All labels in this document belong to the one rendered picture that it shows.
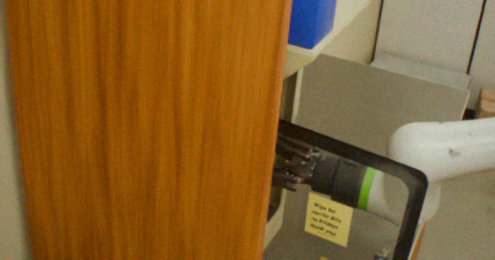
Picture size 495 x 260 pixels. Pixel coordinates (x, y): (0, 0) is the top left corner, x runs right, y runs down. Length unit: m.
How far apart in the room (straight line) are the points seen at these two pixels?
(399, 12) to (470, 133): 3.13
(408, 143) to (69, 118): 0.57
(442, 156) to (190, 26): 0.45
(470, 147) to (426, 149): 0.08
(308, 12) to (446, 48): 3.30
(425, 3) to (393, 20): 0.24
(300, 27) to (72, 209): 0.56
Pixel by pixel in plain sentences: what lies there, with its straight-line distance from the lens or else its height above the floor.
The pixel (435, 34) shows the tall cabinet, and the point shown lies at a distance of 4.21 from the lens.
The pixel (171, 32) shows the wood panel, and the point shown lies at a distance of 0.95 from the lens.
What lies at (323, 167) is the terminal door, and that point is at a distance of 1.01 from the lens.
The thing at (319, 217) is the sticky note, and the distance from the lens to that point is 1.06.
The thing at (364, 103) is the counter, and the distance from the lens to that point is 2.14.
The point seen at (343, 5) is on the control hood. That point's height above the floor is 1.51.
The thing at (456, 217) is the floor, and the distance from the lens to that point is 3.40.
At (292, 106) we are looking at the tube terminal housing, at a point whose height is 1.25.
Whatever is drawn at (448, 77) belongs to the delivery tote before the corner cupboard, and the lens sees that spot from 4.10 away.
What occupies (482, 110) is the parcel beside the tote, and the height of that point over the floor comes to 0.26.
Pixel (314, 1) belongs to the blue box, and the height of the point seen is 1.58.
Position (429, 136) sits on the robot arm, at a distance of 1.09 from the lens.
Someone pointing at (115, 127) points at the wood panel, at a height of 1.34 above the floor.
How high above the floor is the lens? 1.87
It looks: 29 degrees down
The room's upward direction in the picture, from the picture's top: 5 degrees clockwise
